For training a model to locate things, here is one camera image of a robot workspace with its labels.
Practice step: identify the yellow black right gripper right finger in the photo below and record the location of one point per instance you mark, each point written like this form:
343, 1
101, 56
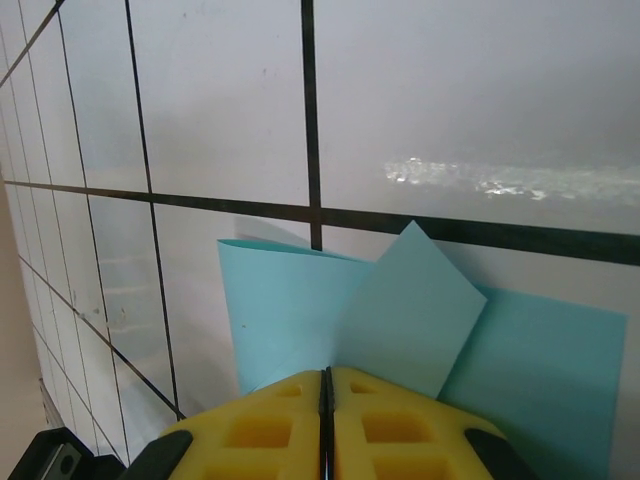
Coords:
400, 435

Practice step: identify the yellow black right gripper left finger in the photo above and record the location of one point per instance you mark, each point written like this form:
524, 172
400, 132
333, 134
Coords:
260, 430

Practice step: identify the light blue paper sheet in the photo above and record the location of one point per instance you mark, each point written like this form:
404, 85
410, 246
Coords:
410, 310

